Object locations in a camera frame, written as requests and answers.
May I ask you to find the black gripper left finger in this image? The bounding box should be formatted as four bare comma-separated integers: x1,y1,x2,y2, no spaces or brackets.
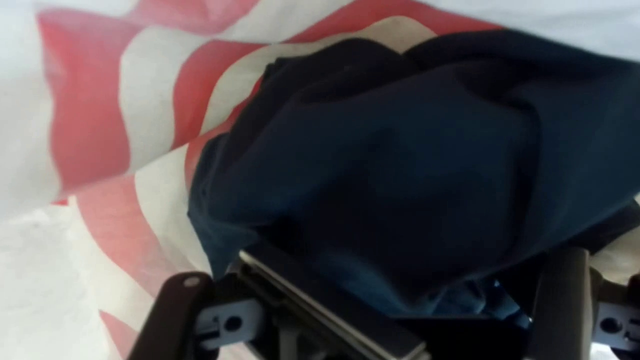
128,247,429,360

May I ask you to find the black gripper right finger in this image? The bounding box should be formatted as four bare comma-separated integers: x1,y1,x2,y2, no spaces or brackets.
525,247,640,360

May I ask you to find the dark blue cloth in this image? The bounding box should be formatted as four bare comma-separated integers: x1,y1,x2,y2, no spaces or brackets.
185,29,640,325

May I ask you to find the red and white plastic bag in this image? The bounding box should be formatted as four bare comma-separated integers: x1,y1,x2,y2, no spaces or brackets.
0,0,640,360

